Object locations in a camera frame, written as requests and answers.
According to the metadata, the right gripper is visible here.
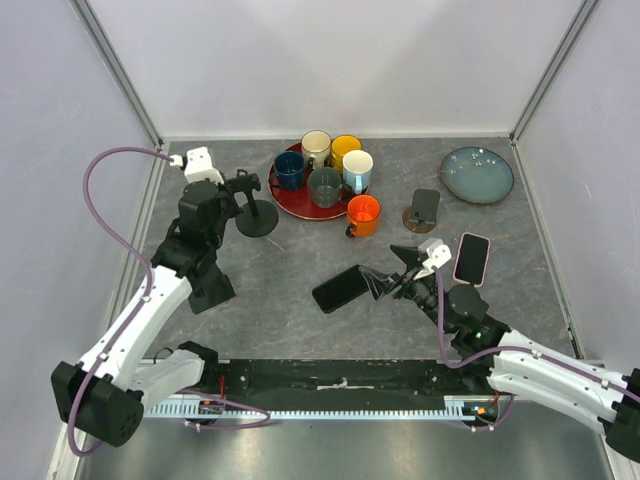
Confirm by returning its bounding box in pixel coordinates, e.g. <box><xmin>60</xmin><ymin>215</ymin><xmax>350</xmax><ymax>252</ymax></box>
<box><xmin>359</xmin><ymin>244</ymin><xmax>453</xmax><ymax>334</ymax></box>

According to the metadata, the black round-base phone stand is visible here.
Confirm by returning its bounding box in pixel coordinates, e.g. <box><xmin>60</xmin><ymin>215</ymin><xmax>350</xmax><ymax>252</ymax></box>
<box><xmin>235</xmin><ymin>169</ymin><xmax>279</xmax><ymax>238</ymax></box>

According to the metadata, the pink case smartphone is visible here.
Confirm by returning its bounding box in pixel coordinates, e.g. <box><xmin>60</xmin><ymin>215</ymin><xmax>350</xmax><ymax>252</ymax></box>
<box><xmin>452</xmin><ymin>232</ymin><xmax>491</xmax><ymax>287</ymax></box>

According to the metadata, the black angled phone stand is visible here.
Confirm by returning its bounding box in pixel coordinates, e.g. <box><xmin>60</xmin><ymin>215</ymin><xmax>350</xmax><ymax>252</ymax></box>
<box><xmin>187</xmin><ymin>263</ymin><xmax>236</xmax><ymax>314</ymax></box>

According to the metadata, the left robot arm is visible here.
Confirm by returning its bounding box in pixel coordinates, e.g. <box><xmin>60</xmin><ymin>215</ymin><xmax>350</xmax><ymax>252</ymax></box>
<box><xmin>51</xmin><ymin>170</ymin><xmax>261</xmax><ymax>455</ymax></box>

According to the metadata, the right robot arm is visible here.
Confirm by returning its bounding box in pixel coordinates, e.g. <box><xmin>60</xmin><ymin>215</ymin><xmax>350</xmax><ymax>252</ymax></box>
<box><xmin>359</xmin><ymin>239</ymin><xmax>639</xmax><ymax>461</ymax></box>

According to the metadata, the dark blue mug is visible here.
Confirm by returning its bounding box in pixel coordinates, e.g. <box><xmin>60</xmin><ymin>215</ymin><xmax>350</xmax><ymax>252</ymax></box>
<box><xmin>269</xmin><ymin>151</ymin><xmax>306</xmax><ymax>191</ymax></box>

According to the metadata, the orange mug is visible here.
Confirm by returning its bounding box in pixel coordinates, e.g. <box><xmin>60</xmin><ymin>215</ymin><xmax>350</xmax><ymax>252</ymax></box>
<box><xmin>345</xmin><ymin>194</ymin><xmax>381</xmax><ymax>238</ymax></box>

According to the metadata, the red round tray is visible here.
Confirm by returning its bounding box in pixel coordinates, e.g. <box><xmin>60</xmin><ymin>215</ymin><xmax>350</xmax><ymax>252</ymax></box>
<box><xmin>268</xmin><ymin>162</ymin><xmax>356</xmax><ymax>222</ymax></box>

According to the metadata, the grey glass mug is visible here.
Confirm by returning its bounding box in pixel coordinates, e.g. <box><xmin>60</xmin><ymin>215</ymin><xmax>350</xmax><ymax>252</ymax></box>
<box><xmin>307</xmin><ymin>167</ymin><xmax>353</xmax><ymax>209</ymax></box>

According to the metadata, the cream mug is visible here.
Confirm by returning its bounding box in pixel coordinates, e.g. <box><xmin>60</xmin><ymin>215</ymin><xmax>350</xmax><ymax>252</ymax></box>
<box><xmin>301</xmin><ymin>130</ymin><xmax>332</xmax><ymax>170</ymax></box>

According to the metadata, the light blue white mug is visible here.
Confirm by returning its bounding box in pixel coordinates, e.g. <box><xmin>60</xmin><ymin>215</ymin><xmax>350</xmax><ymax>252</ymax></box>
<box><xmin>342</xmin><ymin>150</ymin><xmax>374</xmax><ymax>195</ymax></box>

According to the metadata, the yellow mug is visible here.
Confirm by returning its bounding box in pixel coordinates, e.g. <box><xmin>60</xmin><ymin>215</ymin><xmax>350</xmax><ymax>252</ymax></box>
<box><xmin>325</xmin><ymin>135</ymin><xmax>362</xmax><ymax>170</ymax></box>

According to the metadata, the blue ceramic plate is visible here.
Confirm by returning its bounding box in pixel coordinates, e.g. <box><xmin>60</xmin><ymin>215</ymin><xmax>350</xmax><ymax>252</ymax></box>
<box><xmin>439</xmin><ymin>147</ymin><xmax>515</xmax><ymax>205</ymax></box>

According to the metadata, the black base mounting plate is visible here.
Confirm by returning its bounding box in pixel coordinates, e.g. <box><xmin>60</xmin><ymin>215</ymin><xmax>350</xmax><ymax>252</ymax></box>
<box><xmin>196</xmin><ymin>359</ymin><xmax>494</xmax><ymax>412</ymax></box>

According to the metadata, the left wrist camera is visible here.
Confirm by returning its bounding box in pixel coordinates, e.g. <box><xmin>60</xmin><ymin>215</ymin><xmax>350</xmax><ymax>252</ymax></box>
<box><xmin>170</xmin><ymin>146</ymin><xmax>225</xmax><ymax>185</ymax></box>

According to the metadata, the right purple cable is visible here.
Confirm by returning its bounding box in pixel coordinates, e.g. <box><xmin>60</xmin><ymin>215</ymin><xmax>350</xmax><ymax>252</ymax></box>
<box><xmin>434</xmin><ymin>267</ymin><xmax>640</xmax><ymax>432</ymax></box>

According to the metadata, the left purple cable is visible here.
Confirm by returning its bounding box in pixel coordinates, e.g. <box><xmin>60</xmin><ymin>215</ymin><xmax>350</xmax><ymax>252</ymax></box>
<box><xmin>67</xmin><ymin>146</ymin><xmax>181</xmax><ymax>457</ymax></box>

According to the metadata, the slotted cable duct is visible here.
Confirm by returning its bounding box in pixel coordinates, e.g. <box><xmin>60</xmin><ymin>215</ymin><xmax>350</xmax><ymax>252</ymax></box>
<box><xmin>145</xmin><ymin>396</ymin><xmax>489</xmax><ymax>421</ymax></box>

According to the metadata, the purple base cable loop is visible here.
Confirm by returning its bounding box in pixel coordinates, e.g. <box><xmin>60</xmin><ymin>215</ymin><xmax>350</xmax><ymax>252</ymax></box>
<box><xmin>182</xmin><ymin>389</ymin><xmax>272</xmax><ymax>431</ymax></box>

